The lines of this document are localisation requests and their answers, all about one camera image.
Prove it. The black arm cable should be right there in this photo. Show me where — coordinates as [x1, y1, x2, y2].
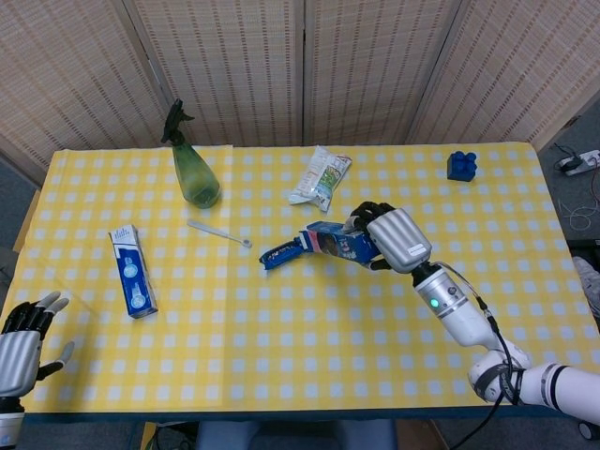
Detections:
[440, 262, 527, 450]

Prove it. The white power strip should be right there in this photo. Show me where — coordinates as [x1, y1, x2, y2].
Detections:
[555, 148, 600, 177]

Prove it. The blue cardboard snack box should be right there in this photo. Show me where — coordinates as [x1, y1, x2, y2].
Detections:
[303, 220, 382, 267]

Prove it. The yellow white checked tablecloth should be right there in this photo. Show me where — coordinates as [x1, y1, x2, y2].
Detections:
[8, 142, 600, 416]

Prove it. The grey white fabric bundle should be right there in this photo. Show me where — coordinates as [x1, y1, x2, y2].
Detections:
[574, 256, 600, 324]

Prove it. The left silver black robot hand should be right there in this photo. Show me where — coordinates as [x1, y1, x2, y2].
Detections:
[0, 290, 76, 399]

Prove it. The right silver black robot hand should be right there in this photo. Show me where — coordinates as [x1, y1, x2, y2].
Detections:
[346, 201, 433, 274]

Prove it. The blue snack wrapper packet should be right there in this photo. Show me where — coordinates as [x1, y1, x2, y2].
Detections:
[259, 236, 311, 272]

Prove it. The woven folding screen panel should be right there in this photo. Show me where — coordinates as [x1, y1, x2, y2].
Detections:
[122, 0, 310, 147]
[407, 0, 600, 151]
[0, 0, 163, 187]
[302, 0, 463, 146]

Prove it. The black caster wheel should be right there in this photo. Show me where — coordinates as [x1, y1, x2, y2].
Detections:
[579, 414, 600, 442]

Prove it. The thin white floor cable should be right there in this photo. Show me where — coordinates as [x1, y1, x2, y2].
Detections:
[559, 199, 600, 232]

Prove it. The green spray bottle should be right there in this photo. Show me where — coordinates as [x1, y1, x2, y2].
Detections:
[160, 97, 221, 210]

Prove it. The white snack packet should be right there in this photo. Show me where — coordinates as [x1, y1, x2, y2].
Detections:
[287, 144, 353, 212]

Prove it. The blue building block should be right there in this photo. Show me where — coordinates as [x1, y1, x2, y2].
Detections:
[445, 149, 479, 182]

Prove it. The white plastic spoon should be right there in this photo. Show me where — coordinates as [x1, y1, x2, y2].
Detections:
[187, 218, 253, 248]

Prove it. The blue white toothpaste box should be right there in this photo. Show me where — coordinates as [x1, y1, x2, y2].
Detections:
[108, 223, 159, 320]

